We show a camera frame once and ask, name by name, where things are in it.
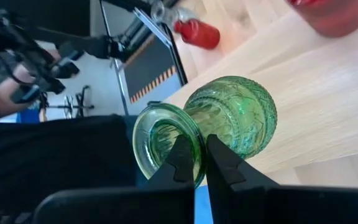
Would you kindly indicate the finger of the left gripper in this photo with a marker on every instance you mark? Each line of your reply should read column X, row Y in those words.
column 25, row 94
column 68, row 68

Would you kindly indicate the green embossed glass vase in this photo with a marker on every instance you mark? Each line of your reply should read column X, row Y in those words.
column 238, row 112

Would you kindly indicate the hazard-striped floor mat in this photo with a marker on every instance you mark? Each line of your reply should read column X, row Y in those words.
column 148, row 65

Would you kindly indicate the red ribbed glass vase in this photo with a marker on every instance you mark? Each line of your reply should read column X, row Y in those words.
column 200, row 34

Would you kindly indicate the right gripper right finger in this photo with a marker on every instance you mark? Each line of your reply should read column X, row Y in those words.
column 222, row 174

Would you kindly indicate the red bulbous glass vase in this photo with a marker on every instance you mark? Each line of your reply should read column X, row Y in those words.
column 331, row 18

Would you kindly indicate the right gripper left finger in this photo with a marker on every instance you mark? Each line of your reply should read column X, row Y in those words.
column 182, row 168

